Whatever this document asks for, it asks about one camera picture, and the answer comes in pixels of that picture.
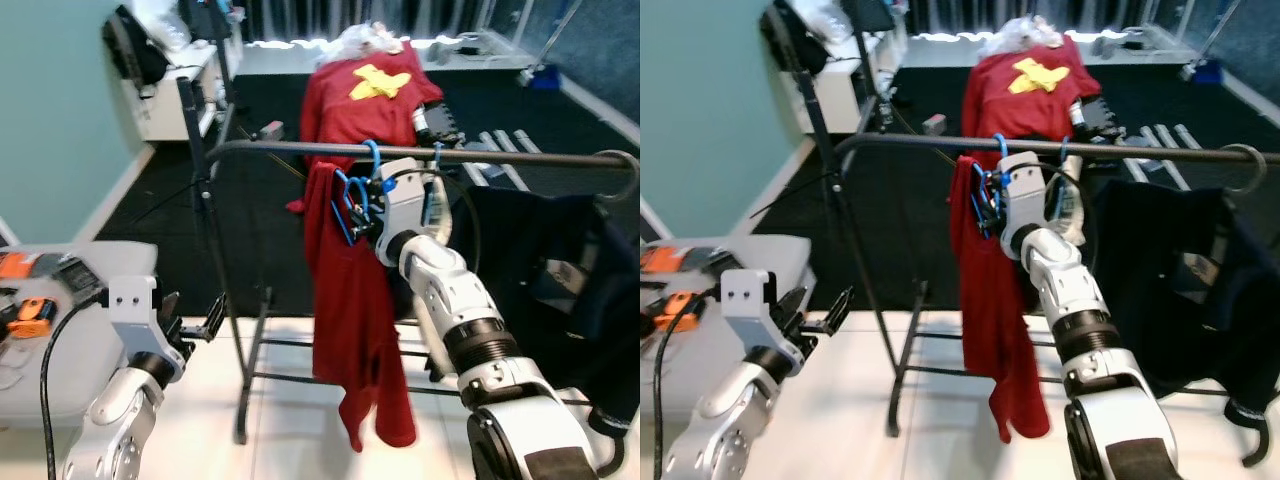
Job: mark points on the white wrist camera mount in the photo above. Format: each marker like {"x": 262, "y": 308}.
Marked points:
{"x": 1025, "y": 190}
{"x": 135, "y": 305}
{"x": 405, "y": 200}
{"x": 750, "y": 300}

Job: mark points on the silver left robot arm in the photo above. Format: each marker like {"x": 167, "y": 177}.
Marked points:
{"x": 715, "y": 440}
{"x": 110, "y": 430}

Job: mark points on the black metal clothes rack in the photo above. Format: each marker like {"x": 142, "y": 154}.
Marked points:
{"x": 920, "y": 141}
{"x": 280, "y": 147}

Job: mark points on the white crumpled plastic bag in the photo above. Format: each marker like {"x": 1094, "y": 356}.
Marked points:
{"x": 1020, "y": 32}
{"x": 360, "y": 40}

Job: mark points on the black backpack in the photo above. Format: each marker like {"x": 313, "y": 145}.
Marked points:
{"x": 135, "y": 50}
{"x": 790, "y": 40}

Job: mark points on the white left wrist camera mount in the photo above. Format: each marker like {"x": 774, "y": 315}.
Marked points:
{"x": 135, "y": 305}
{"x": 750, "y": 300}

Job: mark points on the dark navy shirt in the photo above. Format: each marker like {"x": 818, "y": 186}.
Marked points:
{"x": 1180, "y": 280}
{"x": 540, "y": 260}

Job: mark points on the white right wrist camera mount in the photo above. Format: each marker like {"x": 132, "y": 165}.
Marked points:
{"x": 1025, "y": 190}
{"x": 405, "y": 200}

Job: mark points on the dark curtain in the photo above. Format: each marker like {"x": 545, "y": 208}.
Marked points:
{"x": 1000, "y": 10}
{"x": 350, "y": 12}

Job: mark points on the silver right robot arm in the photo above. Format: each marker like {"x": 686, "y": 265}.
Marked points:
{"x": 455, "y": 295}
{"x": 1065, "y": 275}

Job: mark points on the black white mechanical device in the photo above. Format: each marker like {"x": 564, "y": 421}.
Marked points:
{"x": 1095, "y": 120}
{"x": 440, "y": 125}

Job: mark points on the white shelf unit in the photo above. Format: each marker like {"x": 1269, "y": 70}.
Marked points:
{"x": 165, "y": 115}
{"x": 840, "y": 100}

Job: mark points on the small grey box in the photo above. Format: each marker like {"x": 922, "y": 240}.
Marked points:
{"x": 273, "y": 129}
{"x": 934, "y": 124}

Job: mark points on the orange black device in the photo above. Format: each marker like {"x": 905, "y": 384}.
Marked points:
{"x": 15, "y": 265}
{"x": 32, "y": 318}
{"x": 678, "y": 310}
{"x": 665, "y": 258}

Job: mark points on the grey hanger hook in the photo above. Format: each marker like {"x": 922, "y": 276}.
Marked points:
{"x": 1263, "y": 170}
{"x": 633, "y": 180}

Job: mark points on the plain red shirt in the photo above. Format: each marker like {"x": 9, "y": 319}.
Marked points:
{"x": 995, "y": 320}
{"x": 350, "y": 300}

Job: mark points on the broom with blue head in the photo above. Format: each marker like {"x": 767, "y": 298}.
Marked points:
{"x": 1200, "y": 70}
{"x": 540, "y": 75}

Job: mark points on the grey padded ottoman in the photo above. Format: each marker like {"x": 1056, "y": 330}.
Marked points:
{"x": 760, "y": 255}
{"x": 125, "y": 258}

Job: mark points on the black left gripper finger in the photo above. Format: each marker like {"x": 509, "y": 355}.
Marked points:
{"x": 798, "y": 305}
{"x": 840, "y": 315}
{"x": 171, "y": 306}
{"x": 216, "y": 320}

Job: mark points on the red shirt with yellow star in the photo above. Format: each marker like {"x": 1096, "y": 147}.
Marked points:
{"x": 1000, "y": 105}
{"x": 340, "y": 115}

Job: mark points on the black bag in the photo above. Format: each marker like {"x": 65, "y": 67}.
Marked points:
{"x": 870, "y": 10}
{"x": 210, "y": 15}

